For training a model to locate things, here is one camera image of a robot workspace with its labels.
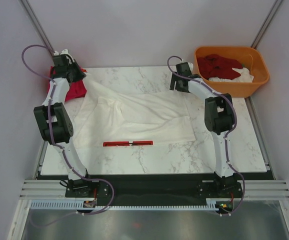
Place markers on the white slotted cable duct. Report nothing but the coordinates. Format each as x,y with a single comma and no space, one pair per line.
80,205

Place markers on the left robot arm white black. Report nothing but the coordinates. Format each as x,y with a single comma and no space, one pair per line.
53,121

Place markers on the white t-shirt red print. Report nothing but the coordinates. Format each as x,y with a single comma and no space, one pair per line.
110,116

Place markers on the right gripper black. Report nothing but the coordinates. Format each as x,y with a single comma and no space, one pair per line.
175,78

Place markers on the aluminium rail frame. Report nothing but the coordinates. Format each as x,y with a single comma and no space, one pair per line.
276,190

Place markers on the folded pink t-shirt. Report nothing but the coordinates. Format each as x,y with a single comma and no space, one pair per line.
76,90

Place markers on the orange plastic bin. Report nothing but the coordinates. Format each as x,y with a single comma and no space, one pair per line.
237,70

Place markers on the dark red t-shirt in bin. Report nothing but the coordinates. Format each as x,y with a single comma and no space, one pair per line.
216,66

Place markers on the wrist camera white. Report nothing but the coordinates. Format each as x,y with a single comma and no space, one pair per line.
188,65
63,52

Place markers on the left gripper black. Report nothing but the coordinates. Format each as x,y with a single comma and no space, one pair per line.
80,75

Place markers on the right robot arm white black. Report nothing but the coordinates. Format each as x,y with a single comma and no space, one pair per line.
220,118

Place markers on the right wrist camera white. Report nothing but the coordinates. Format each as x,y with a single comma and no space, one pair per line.
188,65

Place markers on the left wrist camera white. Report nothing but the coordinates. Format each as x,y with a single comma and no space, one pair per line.
63,52

